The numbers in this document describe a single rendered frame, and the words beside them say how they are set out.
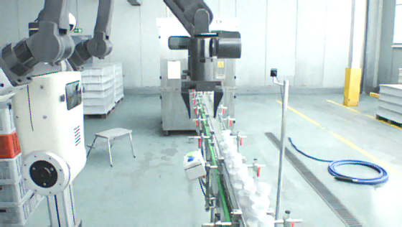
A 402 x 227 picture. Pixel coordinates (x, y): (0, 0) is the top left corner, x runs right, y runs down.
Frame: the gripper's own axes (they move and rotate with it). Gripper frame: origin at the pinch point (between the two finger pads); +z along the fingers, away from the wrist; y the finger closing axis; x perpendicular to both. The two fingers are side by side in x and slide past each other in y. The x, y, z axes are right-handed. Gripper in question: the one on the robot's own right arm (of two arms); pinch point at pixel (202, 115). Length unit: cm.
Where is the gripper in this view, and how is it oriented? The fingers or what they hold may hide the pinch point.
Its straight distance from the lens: 80.9
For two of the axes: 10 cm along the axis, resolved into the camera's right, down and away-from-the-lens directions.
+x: -0.5, -2.0, 9.8
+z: 0.2, 9.8, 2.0
